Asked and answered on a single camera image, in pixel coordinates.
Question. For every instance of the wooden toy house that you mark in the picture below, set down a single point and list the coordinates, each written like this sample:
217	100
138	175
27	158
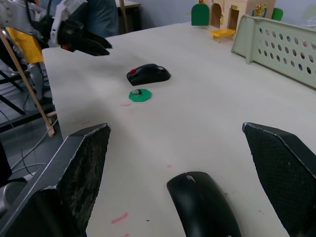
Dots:
243	7

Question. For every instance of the gold toy figurine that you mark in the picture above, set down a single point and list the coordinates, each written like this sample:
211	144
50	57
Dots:
259	10

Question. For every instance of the small yellow toy bench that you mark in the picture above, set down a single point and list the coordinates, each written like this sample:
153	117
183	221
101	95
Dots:
222	32

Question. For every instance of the black metal frame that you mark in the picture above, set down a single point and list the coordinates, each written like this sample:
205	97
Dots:
14	103

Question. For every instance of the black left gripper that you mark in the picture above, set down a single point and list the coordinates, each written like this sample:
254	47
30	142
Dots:
70	35

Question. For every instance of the pale green perforated basket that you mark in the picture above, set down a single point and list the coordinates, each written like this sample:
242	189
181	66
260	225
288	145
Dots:
251	37

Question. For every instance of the silver robot body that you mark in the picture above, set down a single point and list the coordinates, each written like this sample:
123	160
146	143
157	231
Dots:
37	76

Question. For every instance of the background desk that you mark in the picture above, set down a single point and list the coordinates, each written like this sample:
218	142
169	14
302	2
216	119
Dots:
132	12

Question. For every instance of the yellow cloth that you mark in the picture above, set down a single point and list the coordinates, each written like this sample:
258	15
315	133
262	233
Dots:
27	47

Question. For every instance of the long wooden stick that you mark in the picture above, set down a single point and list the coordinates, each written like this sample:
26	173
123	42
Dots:
27	84

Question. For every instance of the green octagonal holder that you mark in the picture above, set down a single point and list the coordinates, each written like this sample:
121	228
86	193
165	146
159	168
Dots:
143	96

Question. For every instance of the person in blue clothes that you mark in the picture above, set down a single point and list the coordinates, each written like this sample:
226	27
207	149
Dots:
102	17

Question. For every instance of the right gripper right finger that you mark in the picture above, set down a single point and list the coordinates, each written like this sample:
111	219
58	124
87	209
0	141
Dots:
281	163

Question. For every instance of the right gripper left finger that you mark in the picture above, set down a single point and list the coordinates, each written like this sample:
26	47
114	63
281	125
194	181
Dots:
74	172

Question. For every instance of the large green arched door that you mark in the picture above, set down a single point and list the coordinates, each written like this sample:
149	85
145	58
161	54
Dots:
200	15

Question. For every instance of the black mouse cover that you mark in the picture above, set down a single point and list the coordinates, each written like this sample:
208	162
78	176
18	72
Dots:
202	207

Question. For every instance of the small silver usb receiver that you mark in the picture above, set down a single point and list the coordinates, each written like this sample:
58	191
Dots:
135	92

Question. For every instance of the small green arched door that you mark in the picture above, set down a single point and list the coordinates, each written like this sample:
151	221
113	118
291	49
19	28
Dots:
277	14

